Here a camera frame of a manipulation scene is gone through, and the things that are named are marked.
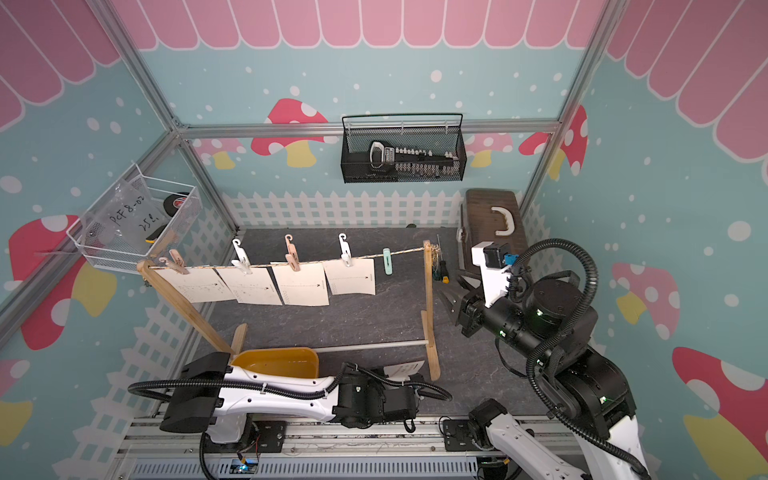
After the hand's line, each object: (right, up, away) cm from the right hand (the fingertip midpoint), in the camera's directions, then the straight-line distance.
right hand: (444, 278), depth 52 cm
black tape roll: (-69, +18, +28) cm, 77 cm away
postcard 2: (-27, -3, +9) cm, 29 cm away
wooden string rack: (-56, -24, +35) cm, 70 cm away
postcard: (-37, -3, +9) cm, 39 cm away
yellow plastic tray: (-37, -26, +31) cm, 54 cm away
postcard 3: (-16, -1, +10) cm, 19 cm away
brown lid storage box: (+23, +17, +45) cm, 54 cm away
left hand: (-13, -27, +23) cm, 38 cm away
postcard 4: (-7, -26, +25) cm, 37 cm away
